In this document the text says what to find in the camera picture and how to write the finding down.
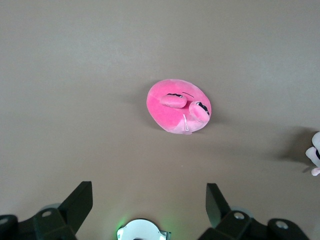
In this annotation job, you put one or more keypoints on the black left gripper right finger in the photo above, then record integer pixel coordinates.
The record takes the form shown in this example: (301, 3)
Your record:
(232, 225)

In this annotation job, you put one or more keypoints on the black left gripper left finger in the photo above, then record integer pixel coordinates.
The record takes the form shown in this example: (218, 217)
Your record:
(62, 220)

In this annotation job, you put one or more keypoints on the round pink plush toy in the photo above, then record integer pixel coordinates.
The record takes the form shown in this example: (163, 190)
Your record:
(165, 115)

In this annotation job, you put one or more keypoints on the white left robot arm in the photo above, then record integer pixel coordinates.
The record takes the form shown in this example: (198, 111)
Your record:
(140, 230)

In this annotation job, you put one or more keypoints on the pale pink dog plush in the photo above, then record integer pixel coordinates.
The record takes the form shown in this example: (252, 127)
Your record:
(315, 141)

